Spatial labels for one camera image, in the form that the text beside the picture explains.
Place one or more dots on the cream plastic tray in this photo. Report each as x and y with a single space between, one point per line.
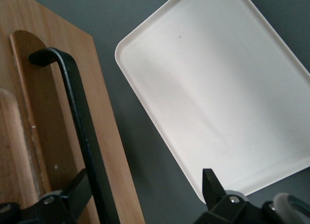
206 88

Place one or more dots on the wooden drawer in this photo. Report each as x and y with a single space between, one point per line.
101 112

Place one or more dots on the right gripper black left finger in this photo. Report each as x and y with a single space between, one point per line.
72 197

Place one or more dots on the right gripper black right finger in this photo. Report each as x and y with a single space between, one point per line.
213 197

